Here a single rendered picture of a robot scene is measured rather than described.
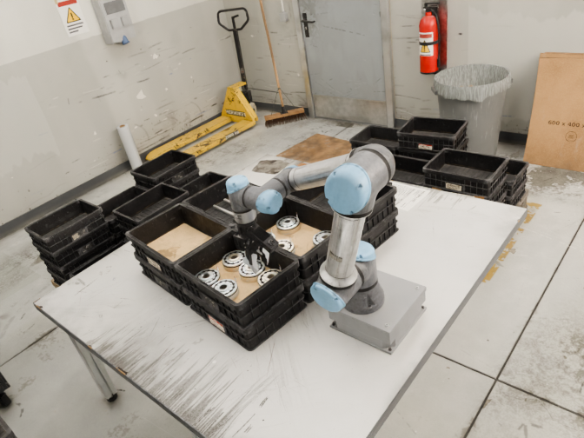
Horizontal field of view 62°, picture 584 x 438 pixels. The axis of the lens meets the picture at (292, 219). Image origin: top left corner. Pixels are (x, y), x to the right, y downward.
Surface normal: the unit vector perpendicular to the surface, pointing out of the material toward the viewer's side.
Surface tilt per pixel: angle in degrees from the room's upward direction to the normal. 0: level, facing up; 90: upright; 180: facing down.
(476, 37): 90
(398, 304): 0
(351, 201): 83
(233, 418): 0
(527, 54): 90
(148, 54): 90
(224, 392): 0
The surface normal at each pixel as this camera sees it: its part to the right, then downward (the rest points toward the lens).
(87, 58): 0.76, 0.23
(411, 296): -0.17, -0.83
